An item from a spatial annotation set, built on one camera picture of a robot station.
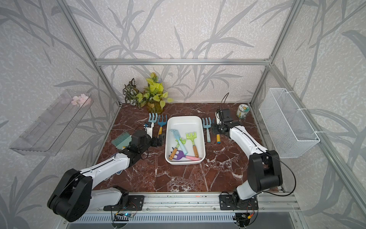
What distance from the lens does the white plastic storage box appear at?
0.87 m

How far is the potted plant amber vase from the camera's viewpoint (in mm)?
970

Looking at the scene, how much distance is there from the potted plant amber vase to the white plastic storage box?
0.16 meters
